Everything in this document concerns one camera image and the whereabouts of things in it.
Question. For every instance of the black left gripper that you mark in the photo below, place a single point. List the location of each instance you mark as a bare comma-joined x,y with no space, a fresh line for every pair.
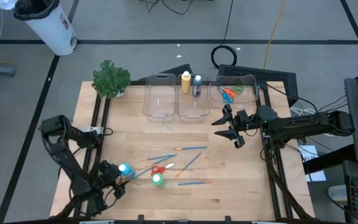
109,172

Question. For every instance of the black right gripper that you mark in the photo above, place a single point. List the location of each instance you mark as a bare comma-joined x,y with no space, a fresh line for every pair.
244,119

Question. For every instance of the blue paint bottle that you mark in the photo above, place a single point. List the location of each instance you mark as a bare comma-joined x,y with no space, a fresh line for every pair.
126,170

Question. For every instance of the orange scissors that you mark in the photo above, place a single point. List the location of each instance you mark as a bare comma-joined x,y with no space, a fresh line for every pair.
231,92

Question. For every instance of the red scissors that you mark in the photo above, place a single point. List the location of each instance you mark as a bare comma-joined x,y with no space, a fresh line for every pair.
157,170

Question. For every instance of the green paint bottle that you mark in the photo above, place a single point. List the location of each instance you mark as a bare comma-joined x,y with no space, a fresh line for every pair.
158,180

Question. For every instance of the green scissors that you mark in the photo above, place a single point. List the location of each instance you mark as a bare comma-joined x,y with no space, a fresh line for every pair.
239,90

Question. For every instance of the dark grey paint bottle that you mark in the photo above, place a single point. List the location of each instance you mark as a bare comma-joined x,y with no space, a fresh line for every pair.
197,88

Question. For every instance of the yellow paint bottle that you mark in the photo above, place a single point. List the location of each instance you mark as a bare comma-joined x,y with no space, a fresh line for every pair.
186,84

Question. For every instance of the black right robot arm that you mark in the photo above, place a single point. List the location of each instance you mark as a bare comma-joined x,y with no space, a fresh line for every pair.
306,127

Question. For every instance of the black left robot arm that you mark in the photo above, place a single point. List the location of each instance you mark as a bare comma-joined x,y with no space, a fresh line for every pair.
70,168

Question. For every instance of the blue scissors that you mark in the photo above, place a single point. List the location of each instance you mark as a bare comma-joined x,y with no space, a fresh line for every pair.
226,99

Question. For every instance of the wide clear plastic bin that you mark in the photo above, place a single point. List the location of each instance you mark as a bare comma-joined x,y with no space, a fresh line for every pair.
249,96

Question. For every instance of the black table clamp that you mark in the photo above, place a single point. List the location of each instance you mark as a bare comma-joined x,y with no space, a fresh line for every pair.
228,219
140,218

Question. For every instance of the white paper sheet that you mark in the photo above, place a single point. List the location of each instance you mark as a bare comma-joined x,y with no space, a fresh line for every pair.
309,152

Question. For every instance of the green plant in white pot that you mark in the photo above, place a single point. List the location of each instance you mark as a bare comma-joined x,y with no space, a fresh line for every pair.
110,79

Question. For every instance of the black diagonal bar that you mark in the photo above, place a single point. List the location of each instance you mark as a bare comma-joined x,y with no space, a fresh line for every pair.
328,158

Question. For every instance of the pale grey rounded object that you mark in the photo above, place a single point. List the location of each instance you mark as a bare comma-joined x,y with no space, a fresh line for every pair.
337,193

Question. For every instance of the white trash can black bag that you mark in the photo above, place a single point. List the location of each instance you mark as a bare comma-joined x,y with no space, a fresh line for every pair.
51,31

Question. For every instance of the white plastic bag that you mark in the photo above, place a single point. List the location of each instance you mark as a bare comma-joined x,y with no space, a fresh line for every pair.
5,3

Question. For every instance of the silver edge bracket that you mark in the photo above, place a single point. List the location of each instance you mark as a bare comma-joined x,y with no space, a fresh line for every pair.
96,222
269,222

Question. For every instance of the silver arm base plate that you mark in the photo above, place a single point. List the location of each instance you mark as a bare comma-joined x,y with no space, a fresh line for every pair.
92,129

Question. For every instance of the black aluminium table frame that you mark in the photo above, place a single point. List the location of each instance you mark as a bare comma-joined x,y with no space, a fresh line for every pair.
273,186

